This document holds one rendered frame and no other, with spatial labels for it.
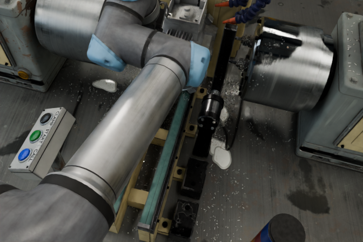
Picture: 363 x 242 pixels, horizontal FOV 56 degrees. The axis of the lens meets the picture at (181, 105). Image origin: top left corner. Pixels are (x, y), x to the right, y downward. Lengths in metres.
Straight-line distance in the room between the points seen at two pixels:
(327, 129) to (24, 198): 0.85
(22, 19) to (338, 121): 0.91
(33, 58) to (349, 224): 1.06
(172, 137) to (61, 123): 0.31
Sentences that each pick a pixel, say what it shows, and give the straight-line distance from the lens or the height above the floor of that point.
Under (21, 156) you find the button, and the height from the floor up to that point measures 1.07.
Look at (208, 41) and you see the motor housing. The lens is 1.02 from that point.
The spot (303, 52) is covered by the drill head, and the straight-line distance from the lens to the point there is 0.94.
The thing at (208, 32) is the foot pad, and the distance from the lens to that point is 1.03.
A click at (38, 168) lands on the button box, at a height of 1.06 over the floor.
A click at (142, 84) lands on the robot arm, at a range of 0.51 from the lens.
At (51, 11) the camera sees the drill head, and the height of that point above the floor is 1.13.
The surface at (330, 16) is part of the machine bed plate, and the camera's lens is 1.71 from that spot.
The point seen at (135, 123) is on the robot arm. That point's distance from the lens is 0.45.
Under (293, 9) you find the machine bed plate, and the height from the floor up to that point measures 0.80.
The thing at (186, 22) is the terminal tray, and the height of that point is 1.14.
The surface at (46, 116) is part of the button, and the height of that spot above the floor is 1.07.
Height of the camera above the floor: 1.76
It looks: 55 degrees down
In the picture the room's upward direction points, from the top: 6 degrees clockwise
